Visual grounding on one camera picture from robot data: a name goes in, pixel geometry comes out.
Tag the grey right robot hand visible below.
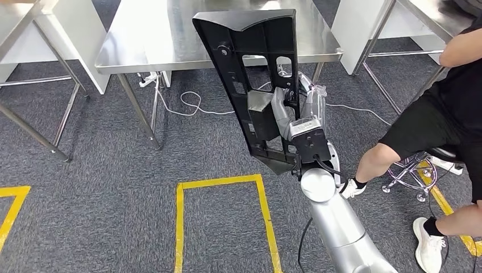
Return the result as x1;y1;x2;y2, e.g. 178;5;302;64
271;71;327;140

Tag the black plastic plate holder part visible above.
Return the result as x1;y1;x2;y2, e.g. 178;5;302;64
192;9;302;176

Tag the stainless steel workbench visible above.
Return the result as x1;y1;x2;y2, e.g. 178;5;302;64
94;0;344;151

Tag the white cabinet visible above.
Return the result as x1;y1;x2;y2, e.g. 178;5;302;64
0;0;111;95
331;0;445;76

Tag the person's white shoe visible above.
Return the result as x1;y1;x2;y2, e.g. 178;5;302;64
412;217;448;273
339;177;367;200

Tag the black stool chrome base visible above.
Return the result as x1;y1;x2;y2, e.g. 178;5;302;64
381;144;466;203

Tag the person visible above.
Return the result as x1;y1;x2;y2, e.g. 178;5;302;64
339;15;482;273

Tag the stainless steel table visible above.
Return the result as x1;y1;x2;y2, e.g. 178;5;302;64
0;0;91;163
352;0;476;115

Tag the white power strip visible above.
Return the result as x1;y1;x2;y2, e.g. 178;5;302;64
137;71;161;88

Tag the yellow floor tape square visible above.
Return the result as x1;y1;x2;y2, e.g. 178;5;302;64
174;173;284;273

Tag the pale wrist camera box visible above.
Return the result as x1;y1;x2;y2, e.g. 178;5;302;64
288;117;323;141

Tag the white floor cable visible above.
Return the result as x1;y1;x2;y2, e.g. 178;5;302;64
156;81;392;127

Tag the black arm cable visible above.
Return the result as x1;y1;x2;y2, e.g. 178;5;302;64
297;154;351;273

